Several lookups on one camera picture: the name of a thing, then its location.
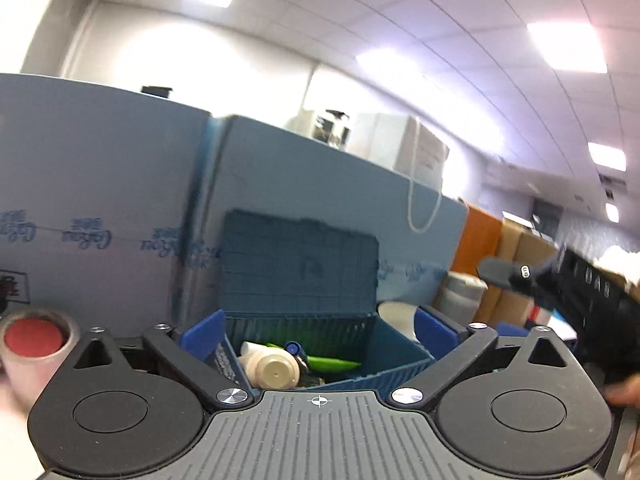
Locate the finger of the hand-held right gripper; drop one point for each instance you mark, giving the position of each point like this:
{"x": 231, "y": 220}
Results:
{"x": 500, "y": 271}

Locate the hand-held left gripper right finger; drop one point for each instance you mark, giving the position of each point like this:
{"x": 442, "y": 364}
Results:
{"x": 435, "y": 330}

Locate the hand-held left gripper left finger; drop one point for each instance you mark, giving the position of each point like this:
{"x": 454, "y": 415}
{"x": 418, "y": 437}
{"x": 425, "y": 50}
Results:
{"x": 202, "y": 335}

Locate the white plastic bottle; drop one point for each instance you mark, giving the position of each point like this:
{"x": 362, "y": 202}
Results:
{"x": 272, "y": 372}

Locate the blue capped marker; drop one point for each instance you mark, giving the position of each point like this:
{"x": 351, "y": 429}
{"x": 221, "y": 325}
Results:
{"x": 292, "y": 347}

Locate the blue plastic storage box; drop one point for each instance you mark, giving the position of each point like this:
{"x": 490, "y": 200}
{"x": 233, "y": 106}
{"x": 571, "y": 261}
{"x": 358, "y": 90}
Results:
{"x": 280, "y": 270}

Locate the person's right hand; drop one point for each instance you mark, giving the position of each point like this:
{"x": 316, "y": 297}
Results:
{"x": 627, "y": 395}

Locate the orange cardboard box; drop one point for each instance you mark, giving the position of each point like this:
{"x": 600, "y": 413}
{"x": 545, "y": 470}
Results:
{"x": 480, "y": 240}

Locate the brown cardboard box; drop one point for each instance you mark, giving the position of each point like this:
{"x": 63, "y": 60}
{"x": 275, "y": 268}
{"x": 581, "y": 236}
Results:
{"x": 525, "y": 242}

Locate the white striped ceramic bowl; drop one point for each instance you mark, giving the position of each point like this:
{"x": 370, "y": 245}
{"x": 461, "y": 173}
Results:
{"x": 397, "y": 317}

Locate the grey and white lidded cup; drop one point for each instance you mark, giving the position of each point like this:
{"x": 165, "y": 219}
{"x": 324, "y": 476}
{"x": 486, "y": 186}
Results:
{"x": 460, "y": 295}

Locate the open cardboard box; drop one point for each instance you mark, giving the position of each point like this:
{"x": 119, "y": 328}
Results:
{"x": 617, "y": 260}

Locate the small ceiling light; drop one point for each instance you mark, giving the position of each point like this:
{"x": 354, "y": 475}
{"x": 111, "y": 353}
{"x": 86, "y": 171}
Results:
{"x": 612, "y": 212}

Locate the ceiling air vent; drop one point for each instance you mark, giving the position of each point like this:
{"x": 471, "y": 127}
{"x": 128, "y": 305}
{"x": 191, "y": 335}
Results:
{"x": 612, "y": 184}

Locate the clear tape roll red core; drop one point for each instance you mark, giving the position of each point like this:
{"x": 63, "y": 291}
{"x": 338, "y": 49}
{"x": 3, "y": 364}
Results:
{"x": 32, "y": 337}

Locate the large blue cardboard box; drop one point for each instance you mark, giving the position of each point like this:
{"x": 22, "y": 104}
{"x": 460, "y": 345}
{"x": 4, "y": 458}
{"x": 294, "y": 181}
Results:
{"x": 100, "y": 160}
{"x": 300, "y": 175}

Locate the white appliance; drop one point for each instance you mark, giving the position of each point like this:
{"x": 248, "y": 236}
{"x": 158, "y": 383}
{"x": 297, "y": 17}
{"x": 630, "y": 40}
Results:
{"x": 320, "y": 127}

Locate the small black object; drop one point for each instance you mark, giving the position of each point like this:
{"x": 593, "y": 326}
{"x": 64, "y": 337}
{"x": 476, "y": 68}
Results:
{"x": 157, "y": 91}

